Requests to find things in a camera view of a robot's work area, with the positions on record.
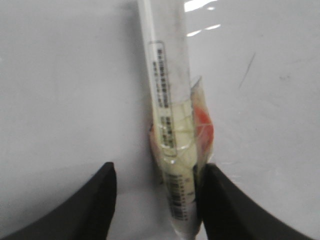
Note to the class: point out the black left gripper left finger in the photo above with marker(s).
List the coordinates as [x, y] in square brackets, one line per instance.
[86, 215]

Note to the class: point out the white black-tipped whiteboard marker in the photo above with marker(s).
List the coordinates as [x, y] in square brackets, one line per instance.
[182, 132]

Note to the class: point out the large white whiteboard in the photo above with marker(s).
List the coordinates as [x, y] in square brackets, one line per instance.
[74, 93]

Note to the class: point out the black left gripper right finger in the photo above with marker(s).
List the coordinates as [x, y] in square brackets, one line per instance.
[240, 210]

